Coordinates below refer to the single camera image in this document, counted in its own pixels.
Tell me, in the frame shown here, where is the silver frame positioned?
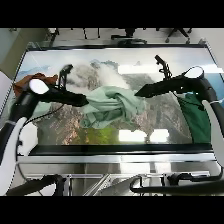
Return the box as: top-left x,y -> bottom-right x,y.
13,152 -> 224,197

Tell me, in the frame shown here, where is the white garment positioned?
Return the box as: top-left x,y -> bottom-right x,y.
16,121 -> 40,157

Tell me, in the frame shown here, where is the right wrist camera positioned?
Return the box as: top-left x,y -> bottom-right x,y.
154,54 -> 173,81

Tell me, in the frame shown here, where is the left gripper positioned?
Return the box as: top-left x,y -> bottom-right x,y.
57,89 -> 81,107

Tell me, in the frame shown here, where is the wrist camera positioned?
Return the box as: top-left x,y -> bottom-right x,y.
57,63 -> 75,92
154,54 -> 173,81

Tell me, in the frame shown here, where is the dark green garment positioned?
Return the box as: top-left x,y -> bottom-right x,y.
176,92 -> 212,145

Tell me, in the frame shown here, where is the black cable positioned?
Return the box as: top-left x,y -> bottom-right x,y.
172,92 -> 205,111
14,131 -> 44,197
23,103 -> 65,126

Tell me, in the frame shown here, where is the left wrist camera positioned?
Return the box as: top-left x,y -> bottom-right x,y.
57,63 -> 75,92

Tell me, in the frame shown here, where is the pale green shirt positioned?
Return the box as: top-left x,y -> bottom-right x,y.
79,85 -> 148,131

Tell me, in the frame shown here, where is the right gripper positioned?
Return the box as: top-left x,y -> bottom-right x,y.
149,79 -> 176,99

